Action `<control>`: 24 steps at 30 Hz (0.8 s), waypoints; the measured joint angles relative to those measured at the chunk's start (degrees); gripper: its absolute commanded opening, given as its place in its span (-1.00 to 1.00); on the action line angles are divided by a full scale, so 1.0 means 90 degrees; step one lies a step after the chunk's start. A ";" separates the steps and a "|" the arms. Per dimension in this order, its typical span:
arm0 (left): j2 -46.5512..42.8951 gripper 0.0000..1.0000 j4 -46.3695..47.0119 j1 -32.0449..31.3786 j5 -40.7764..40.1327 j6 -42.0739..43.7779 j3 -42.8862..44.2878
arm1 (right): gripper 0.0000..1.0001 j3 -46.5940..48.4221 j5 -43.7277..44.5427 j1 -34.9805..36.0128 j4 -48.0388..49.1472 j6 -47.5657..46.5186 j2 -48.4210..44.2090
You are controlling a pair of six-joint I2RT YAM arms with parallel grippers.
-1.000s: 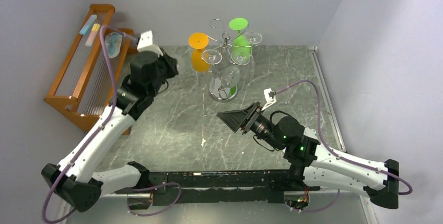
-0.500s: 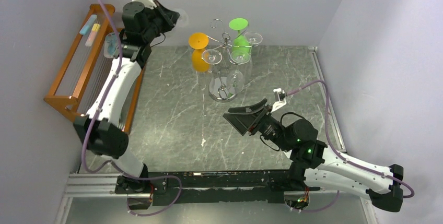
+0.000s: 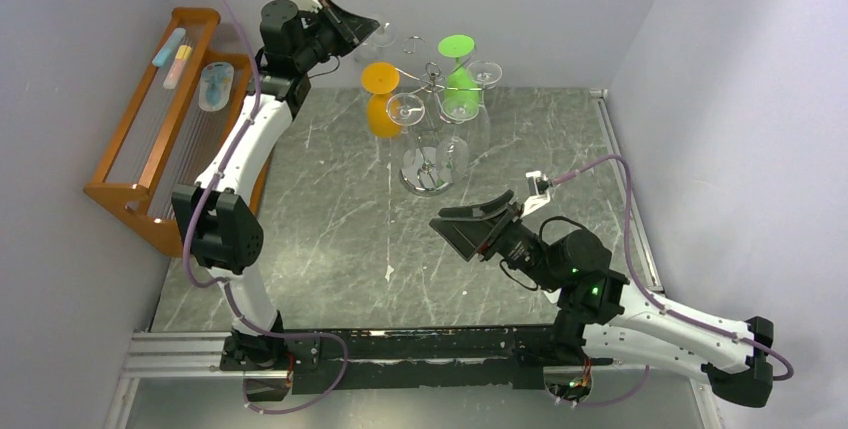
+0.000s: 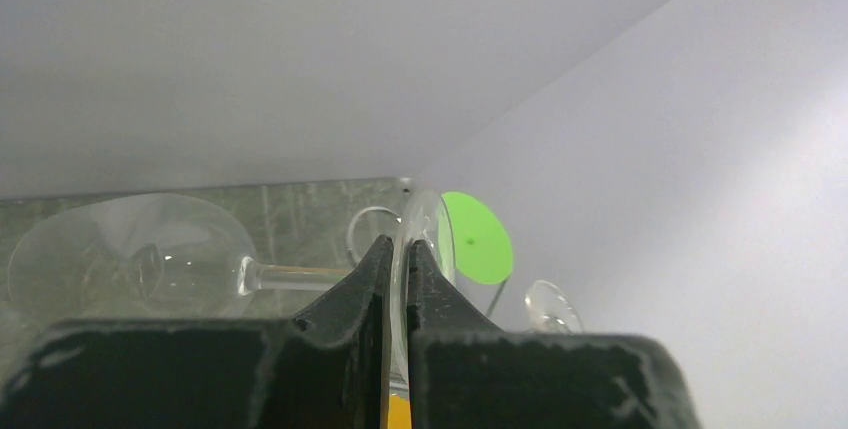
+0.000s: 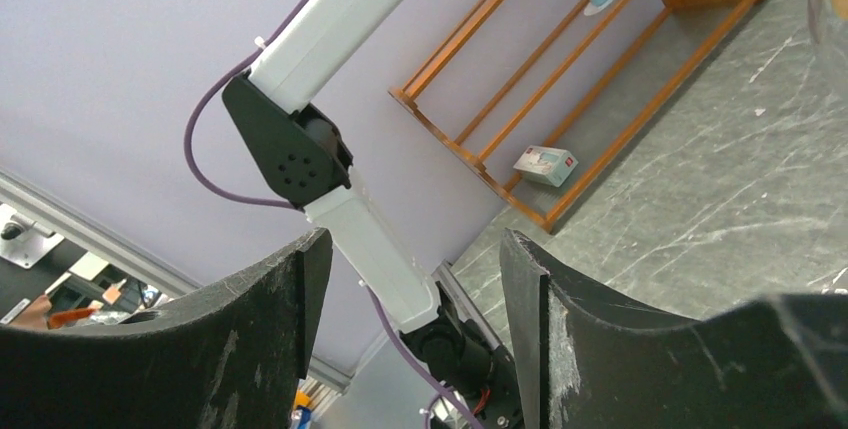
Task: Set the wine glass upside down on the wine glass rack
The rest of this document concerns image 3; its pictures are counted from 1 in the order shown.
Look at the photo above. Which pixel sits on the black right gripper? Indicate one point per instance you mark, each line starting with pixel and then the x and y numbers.
pixel 497 231

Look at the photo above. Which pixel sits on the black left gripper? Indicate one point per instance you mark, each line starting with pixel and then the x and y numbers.
pixel 354 27

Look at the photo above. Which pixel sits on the orange plastic wine glass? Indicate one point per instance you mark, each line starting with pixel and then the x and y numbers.
pixel 380 79

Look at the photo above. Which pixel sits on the clear stemmed wine glass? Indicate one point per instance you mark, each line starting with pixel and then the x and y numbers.
pixel 404 110

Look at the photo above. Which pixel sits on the green plastic wine glass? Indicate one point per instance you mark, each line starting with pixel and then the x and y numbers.
pixel 458 75

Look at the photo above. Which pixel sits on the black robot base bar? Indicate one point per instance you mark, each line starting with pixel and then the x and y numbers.
pixel 321 360

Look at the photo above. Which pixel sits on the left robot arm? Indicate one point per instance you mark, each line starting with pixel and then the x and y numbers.
pixel 219 231

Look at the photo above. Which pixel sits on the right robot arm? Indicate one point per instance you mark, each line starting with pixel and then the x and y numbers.
pixel 603 313

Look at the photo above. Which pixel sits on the chrome wine glass rack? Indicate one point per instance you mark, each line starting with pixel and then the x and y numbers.
pixel 414 151

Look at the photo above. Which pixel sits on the blue blister pack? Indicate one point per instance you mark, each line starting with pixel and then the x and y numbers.
pixel 215 86

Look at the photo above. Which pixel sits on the pastel toothbrush package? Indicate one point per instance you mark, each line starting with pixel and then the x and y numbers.
pixel 173 56

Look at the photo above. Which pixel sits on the orange wooden display shelf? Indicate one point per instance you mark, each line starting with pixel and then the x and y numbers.
pixel 164 138

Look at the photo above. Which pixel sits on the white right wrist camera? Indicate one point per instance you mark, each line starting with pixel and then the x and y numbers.
pixel 538 189

